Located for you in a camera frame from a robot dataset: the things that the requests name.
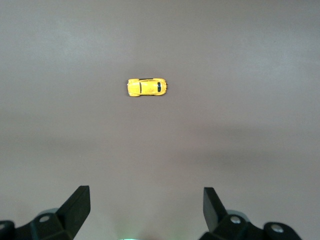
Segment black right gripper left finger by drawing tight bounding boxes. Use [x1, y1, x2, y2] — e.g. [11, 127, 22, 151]
[0, 185, 91, 240]

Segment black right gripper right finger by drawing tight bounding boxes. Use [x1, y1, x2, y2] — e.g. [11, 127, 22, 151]
[201, 186, 303, 240]

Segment yellow beetle toy car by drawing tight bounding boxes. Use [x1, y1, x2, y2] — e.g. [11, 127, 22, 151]
[124, 77, 168, 98]

